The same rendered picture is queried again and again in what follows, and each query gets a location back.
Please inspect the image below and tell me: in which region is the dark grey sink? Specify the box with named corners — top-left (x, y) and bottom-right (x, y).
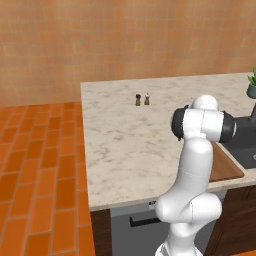
top-left (221, 116), bottom-right (256, 171)

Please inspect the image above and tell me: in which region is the black dishwasher handle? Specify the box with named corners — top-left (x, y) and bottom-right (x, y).
top-left (129, 215), bottom-right (162, 228)

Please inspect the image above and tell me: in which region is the dark wooden cupboard door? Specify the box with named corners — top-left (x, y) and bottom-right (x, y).
top-left (203, 185), bottom-right (256, 256)

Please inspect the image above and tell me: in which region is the green plant in pot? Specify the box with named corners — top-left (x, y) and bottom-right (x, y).
top-left (246, 67), bottom-right (256, 100)

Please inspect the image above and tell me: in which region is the grey dishwasher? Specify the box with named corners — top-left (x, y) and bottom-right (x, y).
top-left (110, 191), bottom-right (225, 256)

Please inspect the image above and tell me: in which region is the dark wooden cabinet panel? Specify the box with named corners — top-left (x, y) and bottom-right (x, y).
top-left (90, 208), bottom-right (113, 256)

